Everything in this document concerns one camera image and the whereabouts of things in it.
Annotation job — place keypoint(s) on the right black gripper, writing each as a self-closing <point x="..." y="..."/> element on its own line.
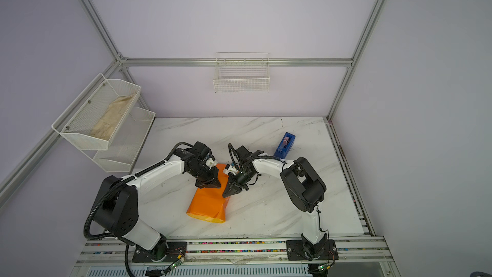
<point x="233" y="188"/>

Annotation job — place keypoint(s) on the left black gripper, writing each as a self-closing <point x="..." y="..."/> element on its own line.
<point x="214" y="178"/>

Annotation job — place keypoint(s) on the yellow orange wrapping paper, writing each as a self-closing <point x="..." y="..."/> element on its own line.
<point x="208" y="204"/>

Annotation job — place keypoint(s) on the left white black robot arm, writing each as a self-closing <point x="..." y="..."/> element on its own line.
<point x="115" y="212"/>

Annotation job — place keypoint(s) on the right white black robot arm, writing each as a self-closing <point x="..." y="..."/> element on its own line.
<point x="303" y="185"/>

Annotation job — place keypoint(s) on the blue tape dispenser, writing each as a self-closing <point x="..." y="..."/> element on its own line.
<point x="285" y="146"/>

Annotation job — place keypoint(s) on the lower white mesh shelf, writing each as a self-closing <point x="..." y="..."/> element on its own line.
<point x="127" y="144"/>

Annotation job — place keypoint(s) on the white mesh shelf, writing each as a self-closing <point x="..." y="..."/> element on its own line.
<point x="127" y="144"/>
<point x="77" y="121"/>

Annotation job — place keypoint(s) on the beige cloth in shelf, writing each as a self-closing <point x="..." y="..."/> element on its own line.
<point x="107" y="125"/>

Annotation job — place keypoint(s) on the upper white mesh shelf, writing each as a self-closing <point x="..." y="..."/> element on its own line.
<point x="77" y="121"/>

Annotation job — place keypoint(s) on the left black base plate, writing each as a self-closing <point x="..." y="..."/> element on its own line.
<point x="166" y="252"/>

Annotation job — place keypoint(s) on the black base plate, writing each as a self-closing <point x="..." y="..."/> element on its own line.
<point x="166" y="252"/>
<point x="304" y="250"/>

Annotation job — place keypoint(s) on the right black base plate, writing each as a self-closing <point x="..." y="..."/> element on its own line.
<point x="304" y="250"/>

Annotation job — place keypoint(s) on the white wire wall basket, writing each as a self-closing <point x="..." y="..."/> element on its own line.
<point x="237" y="72"/>

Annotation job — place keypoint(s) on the aluminium frame rail front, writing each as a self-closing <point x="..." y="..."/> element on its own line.
<point x="242" y="251"/>

